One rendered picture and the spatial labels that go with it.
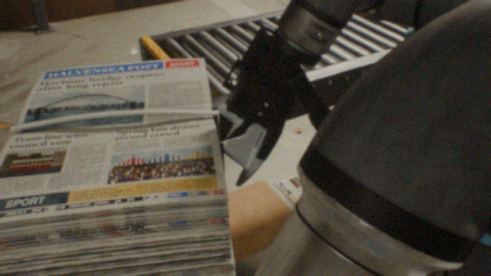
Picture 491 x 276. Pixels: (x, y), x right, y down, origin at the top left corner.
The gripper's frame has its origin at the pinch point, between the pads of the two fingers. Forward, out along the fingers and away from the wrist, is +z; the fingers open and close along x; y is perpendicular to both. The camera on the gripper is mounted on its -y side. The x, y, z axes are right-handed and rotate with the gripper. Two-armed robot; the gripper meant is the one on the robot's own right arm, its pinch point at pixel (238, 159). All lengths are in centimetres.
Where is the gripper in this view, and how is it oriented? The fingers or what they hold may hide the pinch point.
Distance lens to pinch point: 66.3
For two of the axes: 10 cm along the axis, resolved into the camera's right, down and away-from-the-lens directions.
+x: 1.3, 5.8, -8.0
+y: -8.6, -3.3, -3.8
